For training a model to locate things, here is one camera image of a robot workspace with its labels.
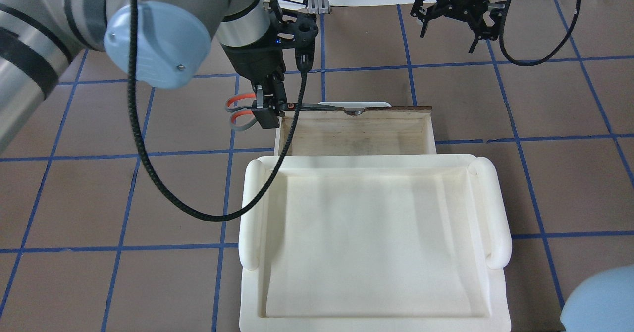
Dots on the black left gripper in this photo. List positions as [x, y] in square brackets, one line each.
[253, 65]

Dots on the grey orange scissors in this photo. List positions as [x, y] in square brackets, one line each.
[240, 109]

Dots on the white drawer handle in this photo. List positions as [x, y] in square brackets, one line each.
[353, 108]

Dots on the light wooden drawer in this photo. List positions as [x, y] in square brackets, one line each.
[394, 130]

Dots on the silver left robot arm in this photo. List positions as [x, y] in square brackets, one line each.
[41, 38]

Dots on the white plastic tray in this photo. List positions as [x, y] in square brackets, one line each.
[398, 243]

